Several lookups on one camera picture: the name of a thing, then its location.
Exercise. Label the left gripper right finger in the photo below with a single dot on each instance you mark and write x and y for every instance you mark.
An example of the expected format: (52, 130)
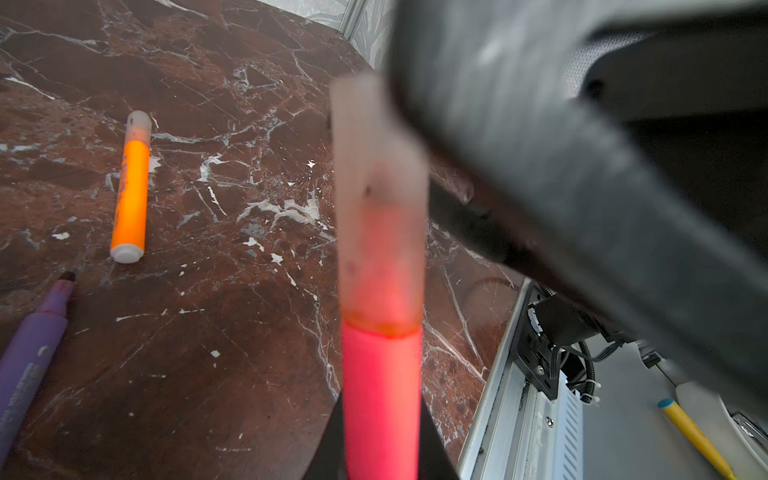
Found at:
(433, 460)

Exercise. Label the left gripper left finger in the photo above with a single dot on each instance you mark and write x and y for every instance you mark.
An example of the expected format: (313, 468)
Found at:
(328, 461)

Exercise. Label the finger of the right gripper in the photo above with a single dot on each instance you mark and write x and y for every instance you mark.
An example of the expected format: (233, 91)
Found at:
(624, 144)
(479, 233)

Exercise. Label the translucent pen cap lowest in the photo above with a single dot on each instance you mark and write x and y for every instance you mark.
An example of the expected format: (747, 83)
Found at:
(381, 182)

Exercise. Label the pink highlighter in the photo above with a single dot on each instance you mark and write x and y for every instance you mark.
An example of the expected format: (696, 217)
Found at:
(381, 403)

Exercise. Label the orange highlighter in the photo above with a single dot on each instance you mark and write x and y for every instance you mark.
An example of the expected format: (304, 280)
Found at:
(130, 220)

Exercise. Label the purple highlighter pen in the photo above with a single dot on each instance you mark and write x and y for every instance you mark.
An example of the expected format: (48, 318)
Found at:
(28, 356)

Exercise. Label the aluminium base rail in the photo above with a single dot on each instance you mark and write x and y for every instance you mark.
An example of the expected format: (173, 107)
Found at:
(528, 424)

